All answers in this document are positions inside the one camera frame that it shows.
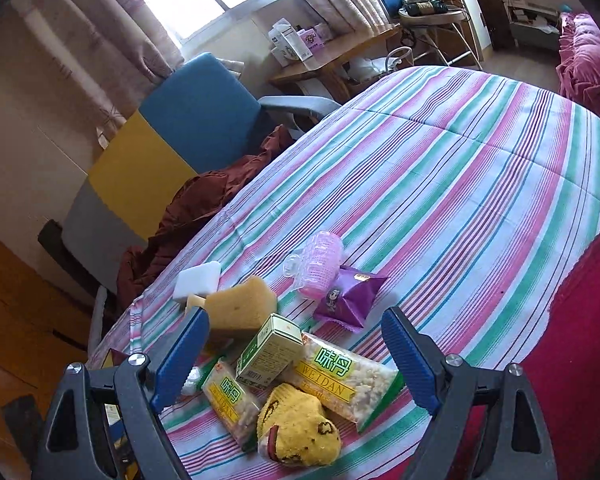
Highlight brown sponge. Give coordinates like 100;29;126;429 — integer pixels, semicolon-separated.
187;275;279;346

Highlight small clear snack packet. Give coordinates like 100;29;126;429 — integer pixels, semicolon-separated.
200;357;263;453

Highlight folding chair with items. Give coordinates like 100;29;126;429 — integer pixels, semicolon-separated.
397;0;483;68

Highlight yellow wooden wardrobe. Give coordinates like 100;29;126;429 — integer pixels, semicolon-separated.
0;220;88;480

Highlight wooden desk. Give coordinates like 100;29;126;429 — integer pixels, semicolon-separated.
270;24;401;106

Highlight red blanket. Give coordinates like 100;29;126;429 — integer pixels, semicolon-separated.
460;230;600;480

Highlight yellow fluffy sponge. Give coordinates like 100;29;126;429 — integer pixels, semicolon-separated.
256;382;342;467

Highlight large clear snack packet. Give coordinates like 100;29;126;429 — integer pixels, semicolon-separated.
290;332;406;433

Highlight white plastic bag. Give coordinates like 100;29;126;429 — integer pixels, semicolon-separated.
347;57;396;83

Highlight purple snack packet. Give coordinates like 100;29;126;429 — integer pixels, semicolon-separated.
312;265;388;335

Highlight striped bed sheet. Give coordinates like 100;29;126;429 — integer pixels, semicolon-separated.
87;65;600;480

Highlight wooden cabinet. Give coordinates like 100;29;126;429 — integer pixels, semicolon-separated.
400;0;491;51

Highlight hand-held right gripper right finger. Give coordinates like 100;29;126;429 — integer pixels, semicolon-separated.
381;306;558;480

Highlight maroon cloth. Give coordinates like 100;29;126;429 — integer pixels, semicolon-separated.
117;125;293;296

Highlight white printed box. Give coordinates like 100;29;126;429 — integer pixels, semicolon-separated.
290;30;315;61

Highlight white sponge block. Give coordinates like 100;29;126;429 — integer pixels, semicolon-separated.
172;261;221;306

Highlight white bundle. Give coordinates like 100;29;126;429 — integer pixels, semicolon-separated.
180;365;203;396

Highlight grey yellow blue chair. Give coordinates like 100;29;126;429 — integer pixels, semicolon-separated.
37;53;343;356

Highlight pink velvet quilt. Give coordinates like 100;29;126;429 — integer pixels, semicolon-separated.
555;10;600;131

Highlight green and white carton box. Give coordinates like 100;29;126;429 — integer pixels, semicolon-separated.
235;312;304;391

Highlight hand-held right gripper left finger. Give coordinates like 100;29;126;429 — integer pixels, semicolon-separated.
32;305;211;480

